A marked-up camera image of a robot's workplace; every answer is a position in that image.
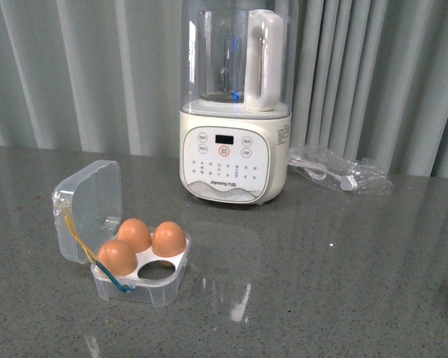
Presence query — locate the brown egg back left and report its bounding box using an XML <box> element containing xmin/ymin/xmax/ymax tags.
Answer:
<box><xmin>117</xmin><ymin>219</ymin><xmax>152</xmax><ymax>253</ymax></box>

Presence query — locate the white Joyoung blender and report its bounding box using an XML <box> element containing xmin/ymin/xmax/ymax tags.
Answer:
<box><xmin>179</xmin><ymin>1</ymin><xmax>299</xmax><ymax>204</ymax></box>

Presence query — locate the clear plastic bag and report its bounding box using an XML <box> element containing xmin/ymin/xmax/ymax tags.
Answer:
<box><xmin>287</xmin><ymin>145</ymin><xmax>393</xmax><ymax>196</ymax></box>

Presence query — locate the clear plastic egg box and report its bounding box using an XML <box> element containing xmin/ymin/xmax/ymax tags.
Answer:
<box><xmin>52</xmin><ymin>160</ymin><xmax>190</xmax><ymax>307</ymax></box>

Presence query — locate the brown egg front left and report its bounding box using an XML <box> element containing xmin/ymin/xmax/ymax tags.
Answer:
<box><xmin>98</xmin><ymin>239</ymin><xmax>138</xmax><ymax>276</ymax></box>

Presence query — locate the white power cable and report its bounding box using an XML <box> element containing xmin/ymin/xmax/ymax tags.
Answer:
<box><xmin>287</xmin><ymin>158</ymin><xmax>358</xmax><ymax>192</ymax></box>

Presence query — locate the brown egg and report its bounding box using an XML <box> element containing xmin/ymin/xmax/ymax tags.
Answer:
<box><xmin>117</xmin><ymin>219</ymin><xmax>152</xmax><ymax>253</ymax></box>
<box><xmin>98</xmin><ymin>239</ymin><xmax>138</xmax><ymax>276</ymax></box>
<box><xmin>152</xmin><ymin>222</ymin><xmax>187</xmax><ymax>257</ymax></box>

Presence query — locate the brown egg back right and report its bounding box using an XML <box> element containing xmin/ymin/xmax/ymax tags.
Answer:
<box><xmin>152</xmin><ymin>222</ymin><xmax>187</xmax><ymax>257</ymax></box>

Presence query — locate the yellow blue rubber band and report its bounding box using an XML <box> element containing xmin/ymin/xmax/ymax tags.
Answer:
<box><xmin>63</xmin><ymin>207</ymin><xmax>134</xmax><ymax>294</ymax></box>

